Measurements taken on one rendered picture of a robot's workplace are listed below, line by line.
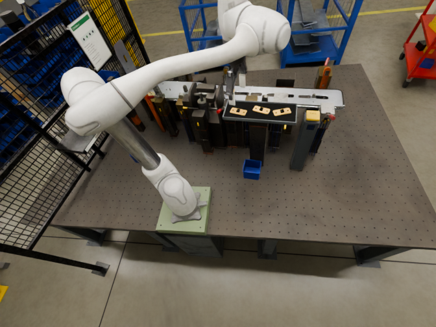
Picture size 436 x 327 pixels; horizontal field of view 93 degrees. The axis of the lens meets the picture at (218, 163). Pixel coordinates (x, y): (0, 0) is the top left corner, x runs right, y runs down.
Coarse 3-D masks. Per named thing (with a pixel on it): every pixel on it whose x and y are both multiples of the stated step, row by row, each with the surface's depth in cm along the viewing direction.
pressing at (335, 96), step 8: (168, 80) 161; (160, 88) 156; (168, 88) 155; (176, 88) 154; (224, 88) 146; (240, 88) 144; (248, 88) 143; (256, 88) 142; (264, 88) 141; (272, 88) 140; (280, 88) 139; (288, 88) 138; (296, 88) 137; (304, 88) 136; (312, 88) 135; (320, 88) 134; (168, 96) 150; (176, 96) 149; (224, 96) 142; (240, 96) 140; (296, 96) 133; (328, 96) 129; (336, 96) 128; (304, 104) 127; (312, 104) 127; (320, 104) 126; (336, 104) 124; (344, 104) 124
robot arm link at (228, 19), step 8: (224, 0) 65; (232, 0) 65; (240, 0) 65; (224, 8) 67; (232, 8) 66; (240, 8) 65; (224, 16) 68; (232, 16) 66; (224, 24) 70; (232, 24) 68; (224, 32) 73; (232, 32) 70; (224, 40) 77
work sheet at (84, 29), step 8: (80, 16) 136; (88, 16) 141; (72, 24) 132; (80, 24) 137; (88, 24) 142; (72, 32) 132; (80, 32) 138; (88, 32) 143; (96, 32) 149; (80, 40) 138; (88, 40) 144; (96, 40) 150; (88, 48) 145; (96, 48) 151; (104, 48) 158; (88, 56) 145; (96, 56) 151; (104, 56) 159; (96, 64) 152
